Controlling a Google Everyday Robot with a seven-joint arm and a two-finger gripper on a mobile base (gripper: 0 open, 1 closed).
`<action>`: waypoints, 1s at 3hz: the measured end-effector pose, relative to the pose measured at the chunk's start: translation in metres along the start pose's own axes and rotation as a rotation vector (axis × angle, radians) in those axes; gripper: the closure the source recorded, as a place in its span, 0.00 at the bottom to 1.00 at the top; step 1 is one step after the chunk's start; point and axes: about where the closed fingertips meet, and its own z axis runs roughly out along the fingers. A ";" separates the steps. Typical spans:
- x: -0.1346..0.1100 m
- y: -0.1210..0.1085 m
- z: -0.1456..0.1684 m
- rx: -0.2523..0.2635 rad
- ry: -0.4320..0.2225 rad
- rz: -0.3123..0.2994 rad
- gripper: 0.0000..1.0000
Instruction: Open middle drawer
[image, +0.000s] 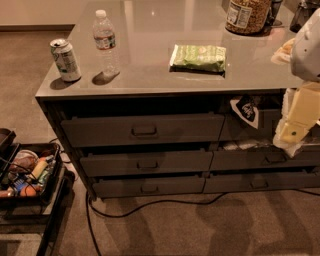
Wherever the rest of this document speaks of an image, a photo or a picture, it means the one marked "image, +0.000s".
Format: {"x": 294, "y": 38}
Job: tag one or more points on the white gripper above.
{"x": 307, "y": 53}

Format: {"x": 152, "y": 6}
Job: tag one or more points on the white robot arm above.
{"x": 305, "y": 51}

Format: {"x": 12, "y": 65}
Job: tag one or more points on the grey drawer cabinet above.
{"x": 146, "y": 33}

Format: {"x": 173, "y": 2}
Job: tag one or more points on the dark glass container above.
{"x": 303, "y": 12}

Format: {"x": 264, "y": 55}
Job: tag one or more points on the large jar of nuts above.
{"x": 246, "y": 17}

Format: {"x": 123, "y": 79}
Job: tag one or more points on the green snack bag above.
{"x": 199, "y": 57}

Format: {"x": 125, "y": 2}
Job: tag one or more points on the clear plastic water bottle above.
{"x": 105, "y": 41}

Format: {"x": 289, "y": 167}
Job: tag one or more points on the silver green soda can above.
{"x": 65, "y": 60}

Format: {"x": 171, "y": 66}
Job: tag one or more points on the yellow mustard bottle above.
{"x": 42, "y": 163}

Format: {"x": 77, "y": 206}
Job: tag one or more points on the black bin of items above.
{"x": 17, "y": 162}

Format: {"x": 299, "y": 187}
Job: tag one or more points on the orange fruit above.
{"x": 28, "y": 191}

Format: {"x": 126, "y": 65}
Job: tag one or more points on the black cart frame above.
{"x": 31, "y": 230}

